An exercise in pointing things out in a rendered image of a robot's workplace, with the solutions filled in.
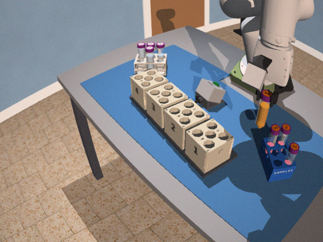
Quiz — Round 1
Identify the orange tube with purple cap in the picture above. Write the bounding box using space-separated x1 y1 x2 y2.
255 90 272 129

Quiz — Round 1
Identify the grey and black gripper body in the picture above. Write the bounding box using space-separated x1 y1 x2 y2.
252 36 294 87

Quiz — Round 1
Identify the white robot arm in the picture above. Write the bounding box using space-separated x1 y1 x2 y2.
219 0 314 92

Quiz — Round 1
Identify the blue tube rack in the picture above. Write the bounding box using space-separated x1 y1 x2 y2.
259 137 297 182

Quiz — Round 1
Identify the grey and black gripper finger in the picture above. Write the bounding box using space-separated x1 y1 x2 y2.
256 84 264 101
270 75 294 108

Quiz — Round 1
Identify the blue bench mat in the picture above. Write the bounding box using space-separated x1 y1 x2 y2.
80 45 323 242

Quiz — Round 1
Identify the white tube rack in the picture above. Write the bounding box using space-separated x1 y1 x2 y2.
134 53 167 76

